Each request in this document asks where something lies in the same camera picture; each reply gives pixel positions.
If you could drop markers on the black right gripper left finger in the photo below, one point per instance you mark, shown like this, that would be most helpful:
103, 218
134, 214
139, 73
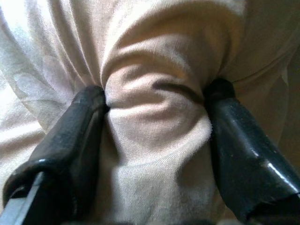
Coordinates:
70, 140

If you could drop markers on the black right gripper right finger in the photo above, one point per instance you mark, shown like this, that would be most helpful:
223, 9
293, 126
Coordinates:
246, 152

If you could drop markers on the cream soft blanket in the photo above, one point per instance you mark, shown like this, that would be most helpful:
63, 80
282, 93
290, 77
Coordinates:
159, 58

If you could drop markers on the beige floral bed sheet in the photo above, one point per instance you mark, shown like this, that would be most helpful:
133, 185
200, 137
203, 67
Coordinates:
25, 70

